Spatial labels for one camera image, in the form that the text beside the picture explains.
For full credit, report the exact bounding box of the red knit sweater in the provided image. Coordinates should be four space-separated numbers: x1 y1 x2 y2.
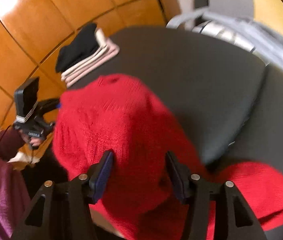
53 74 283 239

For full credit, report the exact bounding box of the grey yellow blue chair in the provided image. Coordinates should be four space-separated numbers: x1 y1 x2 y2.
166 0 283 51

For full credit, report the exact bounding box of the white printed seat cushion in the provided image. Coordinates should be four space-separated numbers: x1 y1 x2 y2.
192 21 267 62

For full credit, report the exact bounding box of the light grey blue hoodie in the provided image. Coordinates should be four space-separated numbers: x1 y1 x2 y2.
203 11 283 70

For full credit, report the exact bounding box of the folded black garment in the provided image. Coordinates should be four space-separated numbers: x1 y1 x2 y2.
55 23 99 73

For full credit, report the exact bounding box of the black leather cushion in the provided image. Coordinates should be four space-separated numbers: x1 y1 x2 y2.
69 26 283 240

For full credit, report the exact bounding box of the person's left hand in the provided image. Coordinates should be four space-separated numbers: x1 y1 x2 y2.
19 130 43 150

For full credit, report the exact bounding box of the maroon sleeve forearm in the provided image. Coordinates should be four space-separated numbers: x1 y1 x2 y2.
0 129 30 239

